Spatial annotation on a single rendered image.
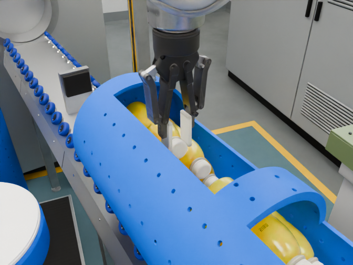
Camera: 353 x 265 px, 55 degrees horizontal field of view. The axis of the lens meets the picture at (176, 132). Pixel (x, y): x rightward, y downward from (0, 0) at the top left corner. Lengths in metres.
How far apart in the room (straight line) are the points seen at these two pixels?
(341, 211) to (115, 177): 0.67
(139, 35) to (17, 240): 0.94
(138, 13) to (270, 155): 1.58
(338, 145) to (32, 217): 0.74
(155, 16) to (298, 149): 2.28
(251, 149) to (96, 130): 2.01
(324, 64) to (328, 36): 0.18
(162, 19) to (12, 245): 0.48
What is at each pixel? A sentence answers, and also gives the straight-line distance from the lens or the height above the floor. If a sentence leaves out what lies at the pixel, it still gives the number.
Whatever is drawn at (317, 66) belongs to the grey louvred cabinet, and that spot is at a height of 0.61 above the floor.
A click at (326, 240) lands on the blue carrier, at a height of 1.08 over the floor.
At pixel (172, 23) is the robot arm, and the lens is 0.51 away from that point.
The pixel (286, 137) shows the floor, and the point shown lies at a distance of 2.81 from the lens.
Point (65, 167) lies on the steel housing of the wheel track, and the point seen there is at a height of 0.86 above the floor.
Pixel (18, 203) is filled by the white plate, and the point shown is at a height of 1.04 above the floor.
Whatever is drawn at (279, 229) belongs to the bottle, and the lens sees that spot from 0.52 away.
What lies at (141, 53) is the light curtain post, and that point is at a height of 1.03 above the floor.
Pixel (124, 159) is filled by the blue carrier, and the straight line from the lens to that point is 0.61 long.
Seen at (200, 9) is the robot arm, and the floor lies 1.48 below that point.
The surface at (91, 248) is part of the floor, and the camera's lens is 1.99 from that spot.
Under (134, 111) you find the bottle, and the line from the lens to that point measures 0.76.
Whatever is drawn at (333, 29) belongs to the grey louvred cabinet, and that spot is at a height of 0.87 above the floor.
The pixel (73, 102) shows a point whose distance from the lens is 1.25.
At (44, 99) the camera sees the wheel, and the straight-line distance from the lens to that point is 1.30.
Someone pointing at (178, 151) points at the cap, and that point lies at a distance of 0.66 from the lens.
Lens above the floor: 1.56
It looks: 35 degrees down
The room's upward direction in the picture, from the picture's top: straight up
